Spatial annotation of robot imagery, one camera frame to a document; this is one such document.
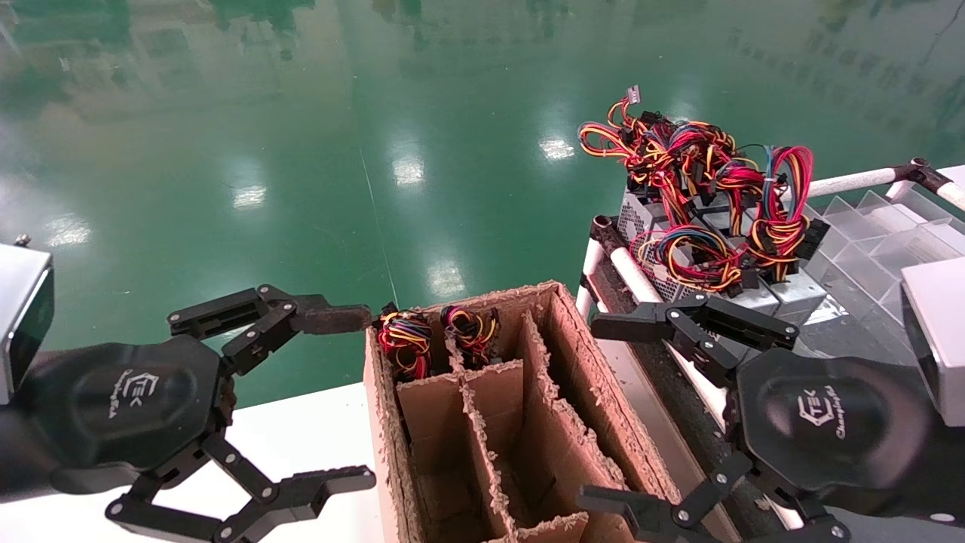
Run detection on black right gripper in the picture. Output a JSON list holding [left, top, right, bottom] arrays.
[[577, 293, 939, 543]]

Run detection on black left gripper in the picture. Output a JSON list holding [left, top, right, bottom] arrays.
[[17, 284, 376, 543]]

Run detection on grey power supply coloured wires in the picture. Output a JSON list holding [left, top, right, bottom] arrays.
[[667, 121, 762, 212], [578, 85, 687, 204], [440, 304, 501, 370], [375, 303, 434, 382], [743, 147, 830, 318]]

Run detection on dark rack shelf surface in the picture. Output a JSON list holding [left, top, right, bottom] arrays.
[[596, 241, 965, 543]]

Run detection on brown cardboard box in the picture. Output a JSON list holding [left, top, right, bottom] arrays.
[[363, 281, 706, 543]]

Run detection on long white rack pipe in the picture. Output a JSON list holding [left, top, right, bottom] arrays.
[[607, 245, 804, 532]]

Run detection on short white rack pipe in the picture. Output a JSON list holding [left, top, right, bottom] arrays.
[[575, 241, 604, 318]]

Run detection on brown cardboard divider insert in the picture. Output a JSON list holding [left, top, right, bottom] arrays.
[[396, 311, 630, 543]]

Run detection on black pipe joint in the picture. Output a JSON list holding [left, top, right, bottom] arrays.
[[893, 157, 951, 198], [590, 215, 626, 261]]

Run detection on clear plastic divider tray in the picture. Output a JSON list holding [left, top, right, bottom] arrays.
[[799, 185, 965, 363]]

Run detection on grey power supplies with wires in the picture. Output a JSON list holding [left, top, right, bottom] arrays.
[[617, 189, 762, 310]]

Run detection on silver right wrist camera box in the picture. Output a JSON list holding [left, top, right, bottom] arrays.
[[901, 256, 965, 428]]

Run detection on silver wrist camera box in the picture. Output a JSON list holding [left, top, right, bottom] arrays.
[[0, 234, 55, 404], [901, 256, 965, 428]]

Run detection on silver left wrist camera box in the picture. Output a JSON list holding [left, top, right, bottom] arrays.
[[0, 234, 55, 404]]

